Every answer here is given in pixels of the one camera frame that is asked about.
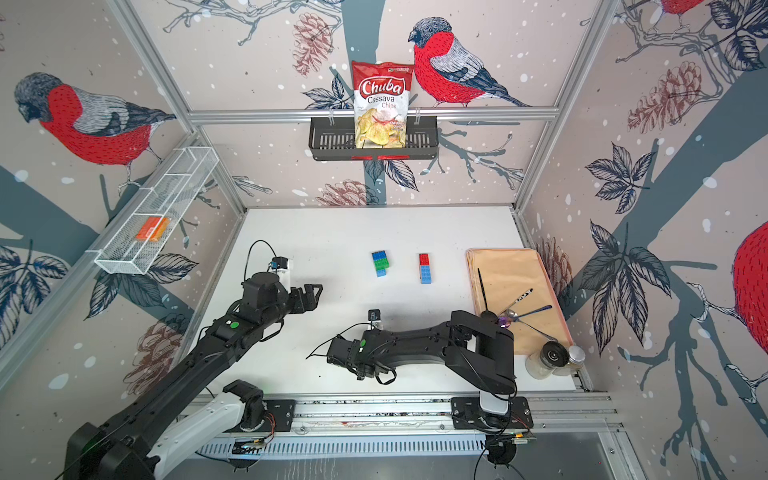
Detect light blue long lego brick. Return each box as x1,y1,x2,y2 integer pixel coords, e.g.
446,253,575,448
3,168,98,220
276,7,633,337
419,265,432,284

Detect metal fork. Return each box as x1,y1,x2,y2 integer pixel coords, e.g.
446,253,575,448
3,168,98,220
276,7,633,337
503,288,534,315

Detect green lego brick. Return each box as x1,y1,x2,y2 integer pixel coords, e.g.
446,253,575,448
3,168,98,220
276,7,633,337
374,257,390,270

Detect white wire shelf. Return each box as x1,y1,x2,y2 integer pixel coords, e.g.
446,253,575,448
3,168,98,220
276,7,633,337
94,146,219,275

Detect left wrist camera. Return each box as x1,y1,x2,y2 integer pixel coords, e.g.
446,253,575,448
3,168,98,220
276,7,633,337
268,256,292,291

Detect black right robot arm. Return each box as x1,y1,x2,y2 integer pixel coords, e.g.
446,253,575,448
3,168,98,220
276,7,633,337
322,309,519,433

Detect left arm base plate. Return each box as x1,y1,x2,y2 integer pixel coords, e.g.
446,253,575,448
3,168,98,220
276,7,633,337
255,399,297,435

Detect black wire basket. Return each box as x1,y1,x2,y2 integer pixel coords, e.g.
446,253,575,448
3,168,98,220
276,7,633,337
308,116,439,161

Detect purple spoon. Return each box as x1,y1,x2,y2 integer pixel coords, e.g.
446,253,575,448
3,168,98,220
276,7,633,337
497,305,553,328

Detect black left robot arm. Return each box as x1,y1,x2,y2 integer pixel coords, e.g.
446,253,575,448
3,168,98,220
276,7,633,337
59,272,323,479

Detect black spoon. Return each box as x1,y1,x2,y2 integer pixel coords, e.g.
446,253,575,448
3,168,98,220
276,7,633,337
477,268,489,312

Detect clear bottle black cap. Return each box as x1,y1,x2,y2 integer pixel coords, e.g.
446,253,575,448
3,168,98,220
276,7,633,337
525,341,586,380

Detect tan wooden tray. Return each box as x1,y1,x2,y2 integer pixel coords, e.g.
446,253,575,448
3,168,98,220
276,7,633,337
466,249,573,356

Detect Chuba cassava chips bag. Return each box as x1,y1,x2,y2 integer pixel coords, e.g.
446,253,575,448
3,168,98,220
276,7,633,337
352,62,414,149

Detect orange red block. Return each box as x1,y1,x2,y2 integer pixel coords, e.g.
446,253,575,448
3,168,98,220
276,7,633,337
135,216,171,242

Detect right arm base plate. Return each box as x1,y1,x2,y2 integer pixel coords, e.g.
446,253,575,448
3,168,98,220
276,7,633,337
450,396,534,432

